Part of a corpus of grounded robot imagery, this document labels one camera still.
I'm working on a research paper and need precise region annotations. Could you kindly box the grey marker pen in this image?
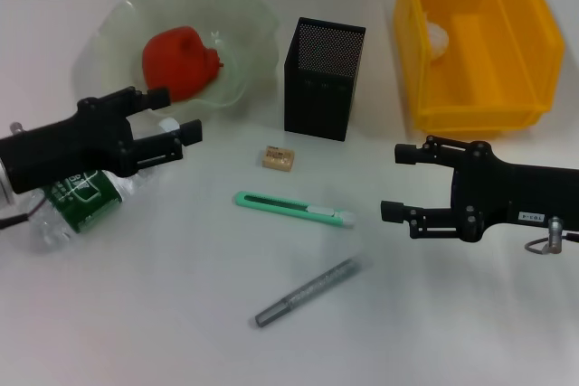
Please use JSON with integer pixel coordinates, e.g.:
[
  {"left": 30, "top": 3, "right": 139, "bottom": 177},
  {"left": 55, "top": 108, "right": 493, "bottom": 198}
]
[{"left": 253, "top": 257, "right": 363, "bottom": 328}]

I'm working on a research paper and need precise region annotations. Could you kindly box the clear green-label water bottle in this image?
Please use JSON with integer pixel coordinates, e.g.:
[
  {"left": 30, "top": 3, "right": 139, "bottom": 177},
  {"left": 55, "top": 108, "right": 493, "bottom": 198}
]
[{"left": 28, "top": 117, "right": 183, "bottom": 255}]

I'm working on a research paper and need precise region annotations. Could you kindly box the black mesh pen holder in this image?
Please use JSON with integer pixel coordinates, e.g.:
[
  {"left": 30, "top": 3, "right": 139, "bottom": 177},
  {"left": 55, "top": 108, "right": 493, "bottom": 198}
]
[{"left": 283, "top": 16, "right": 366, "bottom": 141}]

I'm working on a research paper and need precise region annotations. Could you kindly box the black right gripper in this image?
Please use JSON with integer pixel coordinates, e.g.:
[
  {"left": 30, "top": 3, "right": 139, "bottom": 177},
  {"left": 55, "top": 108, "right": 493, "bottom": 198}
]
[{"left": 380, "top": 134, "right": 579, "bottom": 243}]

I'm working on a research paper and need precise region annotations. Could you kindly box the right arm connector cable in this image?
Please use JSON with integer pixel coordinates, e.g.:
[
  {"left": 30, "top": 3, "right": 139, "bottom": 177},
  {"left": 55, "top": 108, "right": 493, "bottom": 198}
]
[{"left": 523, "top": 216, "right": 579, "bottom": 257}]

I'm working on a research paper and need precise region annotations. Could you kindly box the yellow plastic bin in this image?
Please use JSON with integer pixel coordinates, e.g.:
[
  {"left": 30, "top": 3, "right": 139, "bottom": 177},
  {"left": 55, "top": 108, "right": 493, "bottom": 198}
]
[{"left": 391, "top": 0, "right": 566, "bottom": 141}]

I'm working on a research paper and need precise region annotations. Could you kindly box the left arm connector cable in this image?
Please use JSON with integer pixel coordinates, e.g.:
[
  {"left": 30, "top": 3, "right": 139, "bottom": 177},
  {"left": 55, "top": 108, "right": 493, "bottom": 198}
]
[{"left": 0, "top": 120, "right": 47, "bottom": 230}]

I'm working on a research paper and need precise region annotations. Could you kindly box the pale green glass fruit plate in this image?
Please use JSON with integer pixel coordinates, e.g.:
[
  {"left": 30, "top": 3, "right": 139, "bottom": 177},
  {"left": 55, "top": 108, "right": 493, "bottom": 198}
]
[{"left": 71, "top": 0, "right": 280, "bottom": 123}]

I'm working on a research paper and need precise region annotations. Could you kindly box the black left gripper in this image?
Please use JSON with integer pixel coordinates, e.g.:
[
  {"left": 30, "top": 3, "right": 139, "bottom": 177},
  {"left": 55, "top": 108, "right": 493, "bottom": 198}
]
[{"left": 0, "top": 85, "right": 204, "bottom": 196}]

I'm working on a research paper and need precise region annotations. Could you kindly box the green utility knife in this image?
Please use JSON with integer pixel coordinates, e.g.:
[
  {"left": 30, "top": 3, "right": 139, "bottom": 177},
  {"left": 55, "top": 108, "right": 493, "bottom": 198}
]
[{"left": 233, "top": 191, "right": 356, "bottom": 230}]

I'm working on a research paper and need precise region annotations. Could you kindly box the white paper ball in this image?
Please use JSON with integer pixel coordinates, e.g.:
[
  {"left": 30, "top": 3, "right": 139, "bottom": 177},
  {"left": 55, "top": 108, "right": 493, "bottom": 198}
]
[{"left": 424, "top": 19, "right": 451, "bottom": 62}]

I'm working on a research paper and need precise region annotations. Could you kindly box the arm connector cable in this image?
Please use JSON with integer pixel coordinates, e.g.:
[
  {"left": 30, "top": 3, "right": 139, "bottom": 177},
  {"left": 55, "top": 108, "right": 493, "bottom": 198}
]
[
  {"left": 523, "top": 216, "right": 579, "bottom": 257},
  {"left": 0, "top": 120, "right": 47, "bottom": 230}
]

